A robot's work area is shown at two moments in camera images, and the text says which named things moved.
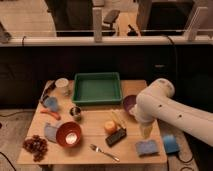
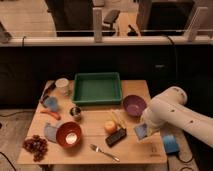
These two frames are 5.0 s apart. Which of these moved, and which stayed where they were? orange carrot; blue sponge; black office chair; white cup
Moved: blue sponge
Stayed: white cup; orange carrot; black office chair
